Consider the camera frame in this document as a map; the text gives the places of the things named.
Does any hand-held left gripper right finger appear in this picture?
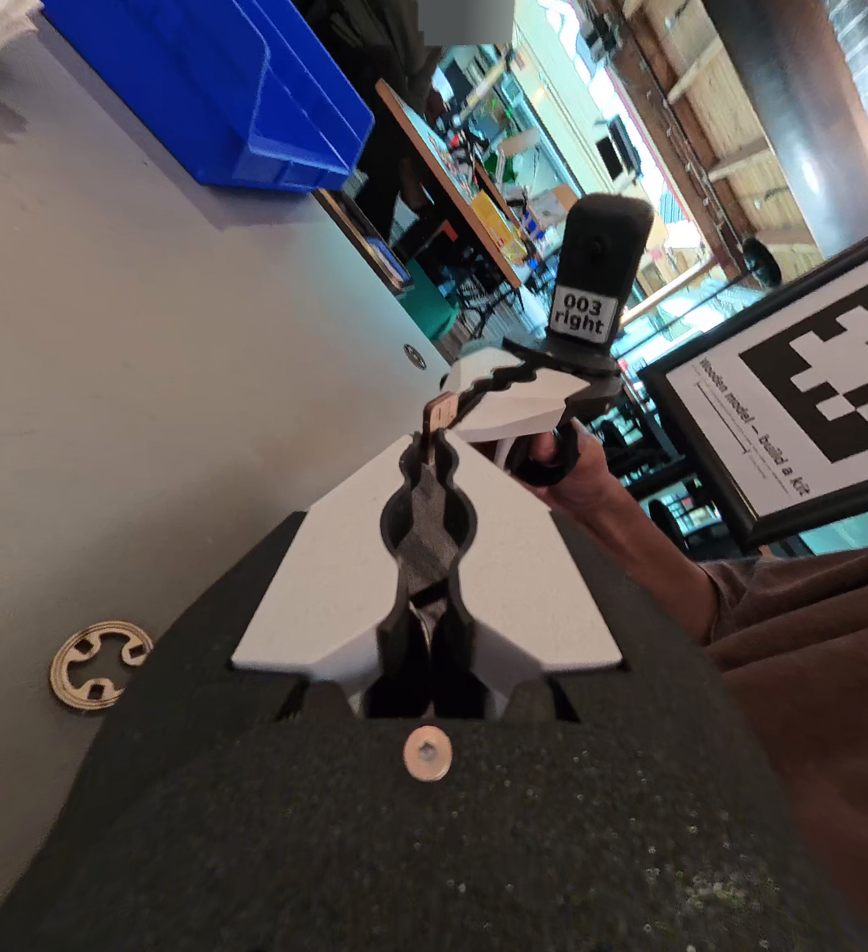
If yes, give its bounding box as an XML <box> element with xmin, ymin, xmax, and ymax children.
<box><xmin>440</xmin><ymin>430</ymin><xmax>624</xmax><ymax>698</ymax></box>

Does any person's brown shirt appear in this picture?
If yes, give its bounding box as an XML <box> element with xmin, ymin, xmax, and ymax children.
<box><xmin>701</xmin><ymin>543</ymin><xmax>868</xmax><ymax>952</ymax></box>

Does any large blue plastic bin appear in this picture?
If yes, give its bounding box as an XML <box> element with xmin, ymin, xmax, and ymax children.
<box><xmin>42</xmin><ymin>0</ymin><xmax>375</xmax><ymax>194</ymax></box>

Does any framed black-white marker sign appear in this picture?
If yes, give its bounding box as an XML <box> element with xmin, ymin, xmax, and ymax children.
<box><xmin>638</xmin><ymin>216</ymin><xmax>868</xmax><ymax>551</ymax></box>

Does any yellow box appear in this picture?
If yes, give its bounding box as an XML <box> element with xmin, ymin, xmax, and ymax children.
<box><xmin>471</xmin><ymin>189</ymin><xmax>530</xmax><ymax>263</ymax></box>

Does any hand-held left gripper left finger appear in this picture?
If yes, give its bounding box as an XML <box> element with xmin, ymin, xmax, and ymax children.
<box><xmin>231</xmin><ymin>431</ymin><xmax>418</xmax><ymax>704</ymax></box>

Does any wooden worktable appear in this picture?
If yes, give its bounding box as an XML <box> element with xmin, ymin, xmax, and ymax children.
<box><xmin>374</xmin><ymin>78</ymin><xmax>535</xmax><ymax>293</ymax></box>

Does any dark round pillar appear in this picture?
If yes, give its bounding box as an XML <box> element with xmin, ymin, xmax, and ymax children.
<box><xmin>701</xmin><ymin>0</ymin><xmax>868</xmax><ymax>261</ymax></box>

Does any small wooden model part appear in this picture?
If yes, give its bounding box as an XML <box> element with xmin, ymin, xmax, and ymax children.
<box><xmin>424</xmin><ymin>394</ymin><xmax>459</xmax><ymax>466</ymax></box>

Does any person's right hand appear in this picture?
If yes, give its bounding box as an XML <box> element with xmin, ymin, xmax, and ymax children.
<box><xmin>526</xmin><ymin>427</ymin><xmax>632</xmax><ymax>536</ymax></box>

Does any round wooden ring part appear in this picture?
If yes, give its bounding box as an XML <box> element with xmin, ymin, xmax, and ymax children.
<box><xmin>49</xmin><ymin>621</ymin><xmax>154</xmax><ymax>713</ymax></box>

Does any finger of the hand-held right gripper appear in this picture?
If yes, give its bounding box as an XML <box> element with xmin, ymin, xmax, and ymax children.
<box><xmin>452</xmin><ymin>370</ymin><xmax>592</xmax><ymax>473</ymax></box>
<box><xmin>440</xmin><ymin>348</ymin><xmax>542</xmax><ymax>412</ymax></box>

